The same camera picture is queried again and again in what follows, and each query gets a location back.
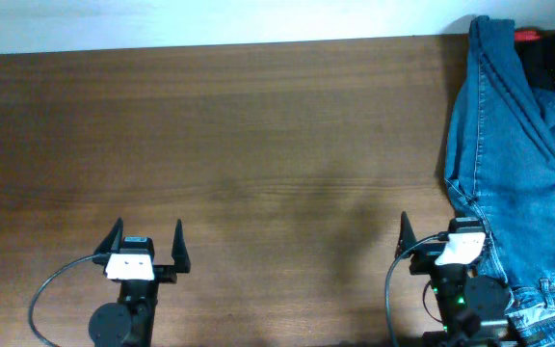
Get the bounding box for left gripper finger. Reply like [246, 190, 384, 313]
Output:
[172, 219, 191, 274]
[93, 218, 123, 254]

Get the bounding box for blue denim jeans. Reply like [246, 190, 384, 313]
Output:
[444, 15, 555, 346]

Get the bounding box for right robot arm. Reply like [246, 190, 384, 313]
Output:
[384, 213, 519, 347]

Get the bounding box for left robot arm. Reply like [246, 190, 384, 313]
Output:
[88, 219, 191, 347]

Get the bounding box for red cloth piece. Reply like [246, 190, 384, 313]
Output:
[515, 30, 542, 42]

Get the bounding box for left black cable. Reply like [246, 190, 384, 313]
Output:
[27, 254, 110, 347]

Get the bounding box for black cable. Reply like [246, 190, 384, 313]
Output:
[27, 254, 110, 347]
[383, 232, 450, 347]

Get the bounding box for right black cable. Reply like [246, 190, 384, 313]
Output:
[383, 232, 450, 347]

